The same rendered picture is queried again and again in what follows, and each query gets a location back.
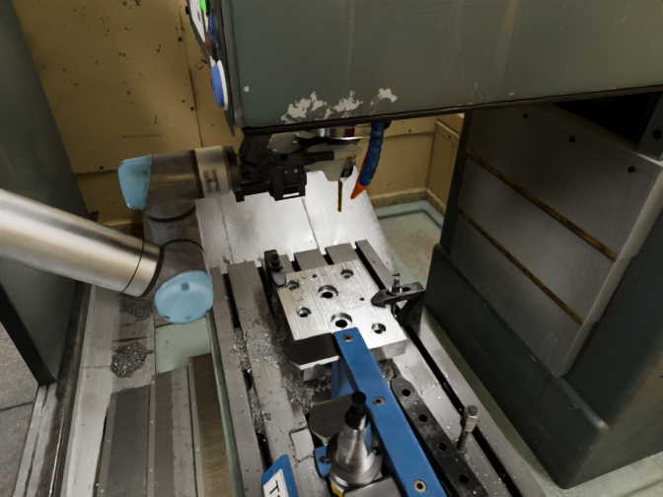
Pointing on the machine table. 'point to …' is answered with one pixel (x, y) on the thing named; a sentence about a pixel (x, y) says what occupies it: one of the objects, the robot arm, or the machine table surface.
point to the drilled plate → (391, 345)
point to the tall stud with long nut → (467, 426)
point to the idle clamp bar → (449, 467)
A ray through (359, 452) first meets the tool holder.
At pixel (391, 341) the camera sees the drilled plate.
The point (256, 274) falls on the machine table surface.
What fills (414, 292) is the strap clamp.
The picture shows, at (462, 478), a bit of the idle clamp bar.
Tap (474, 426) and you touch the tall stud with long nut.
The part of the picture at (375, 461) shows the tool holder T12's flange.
